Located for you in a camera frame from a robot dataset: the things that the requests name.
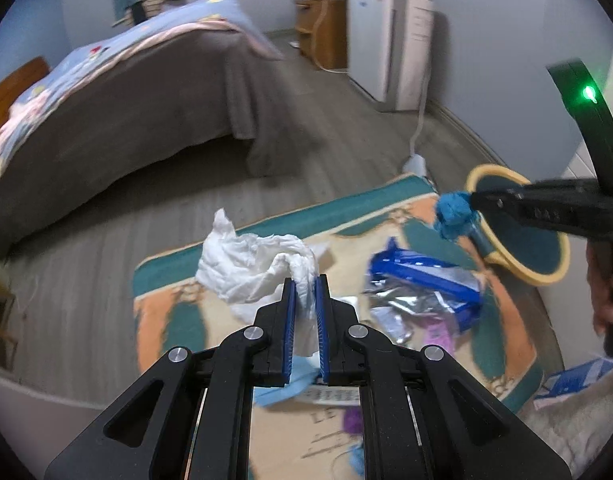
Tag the white appliance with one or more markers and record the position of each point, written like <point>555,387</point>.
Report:
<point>386,45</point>

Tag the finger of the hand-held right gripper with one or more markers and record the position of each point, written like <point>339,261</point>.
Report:
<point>496,202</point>

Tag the wooden headboard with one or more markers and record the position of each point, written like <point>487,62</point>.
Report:
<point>16,85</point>

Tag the yellow bin with teal inside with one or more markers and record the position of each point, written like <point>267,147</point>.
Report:
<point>531,255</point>

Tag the person's right hand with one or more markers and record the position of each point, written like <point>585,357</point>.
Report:
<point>599,290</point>

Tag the pink foil wrapper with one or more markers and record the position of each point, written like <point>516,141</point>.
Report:
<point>431,337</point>

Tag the white power strip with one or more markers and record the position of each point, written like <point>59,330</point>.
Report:
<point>415,165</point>

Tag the blue printed quilt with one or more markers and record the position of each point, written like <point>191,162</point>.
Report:
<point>136,35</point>

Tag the bed with grey bedspread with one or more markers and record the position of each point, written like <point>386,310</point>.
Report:
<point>161,110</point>

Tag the wooden nightstand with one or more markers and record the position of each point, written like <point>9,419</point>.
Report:
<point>331,30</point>

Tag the light blue cloth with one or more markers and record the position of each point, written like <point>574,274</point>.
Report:
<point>281,385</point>

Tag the blue and white carton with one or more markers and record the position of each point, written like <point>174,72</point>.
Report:
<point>571,380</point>

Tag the blue foil wrapper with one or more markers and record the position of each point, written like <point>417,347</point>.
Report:
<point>411,265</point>

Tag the silver blister pack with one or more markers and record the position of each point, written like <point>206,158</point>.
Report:
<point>389,325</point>

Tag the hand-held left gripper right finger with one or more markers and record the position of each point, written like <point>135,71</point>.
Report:
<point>322,330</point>

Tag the teal orange patterned mat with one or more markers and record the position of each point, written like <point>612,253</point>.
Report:
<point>366,220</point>

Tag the white tissue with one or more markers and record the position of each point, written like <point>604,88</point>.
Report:
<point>236,265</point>

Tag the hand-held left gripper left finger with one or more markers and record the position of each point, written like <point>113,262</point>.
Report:
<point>288,330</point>

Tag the white fluffy blanket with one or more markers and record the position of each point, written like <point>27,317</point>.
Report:
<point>576,435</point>

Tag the blue paper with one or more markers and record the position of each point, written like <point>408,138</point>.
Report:
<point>451,212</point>

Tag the white and black box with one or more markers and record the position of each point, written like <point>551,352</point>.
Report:
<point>331,396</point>

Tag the purple crumpled scrap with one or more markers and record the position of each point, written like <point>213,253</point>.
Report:
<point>352,420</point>

